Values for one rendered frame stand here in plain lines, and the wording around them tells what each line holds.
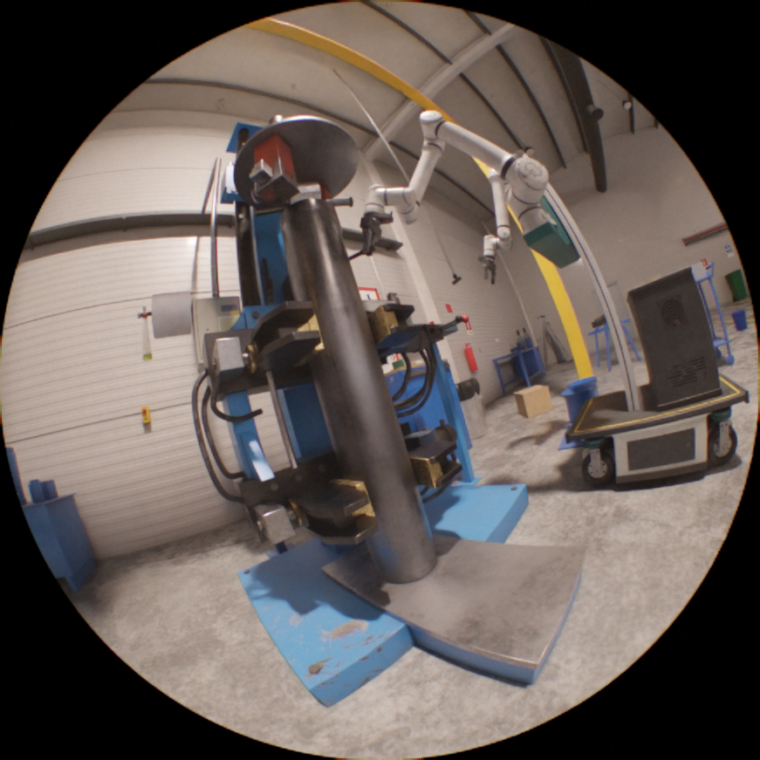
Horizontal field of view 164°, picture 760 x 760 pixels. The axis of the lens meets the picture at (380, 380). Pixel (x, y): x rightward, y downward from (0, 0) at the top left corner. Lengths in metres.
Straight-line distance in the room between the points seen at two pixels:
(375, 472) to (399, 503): 0.11
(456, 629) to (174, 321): 1.75
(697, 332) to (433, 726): 1.47
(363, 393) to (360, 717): 0.89
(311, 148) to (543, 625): 1.68
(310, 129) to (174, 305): 1.11
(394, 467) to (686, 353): 1.22
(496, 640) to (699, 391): 1.15
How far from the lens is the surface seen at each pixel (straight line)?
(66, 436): 2.98
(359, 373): 0.71
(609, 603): 0.93
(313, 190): 1.12
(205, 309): 1.65
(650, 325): 1.27
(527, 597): 0.77
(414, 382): 2.21
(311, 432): 1.14
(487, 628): 0.72
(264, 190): 0.96
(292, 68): 6.62
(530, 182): 1.27
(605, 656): 0.83
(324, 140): 1.26
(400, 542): 0.82
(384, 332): 0.79
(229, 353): 0.74
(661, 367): 1.29
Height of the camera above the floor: 0.73
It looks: 4 degrees up
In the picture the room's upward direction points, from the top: 17 degrees counter-clockwise
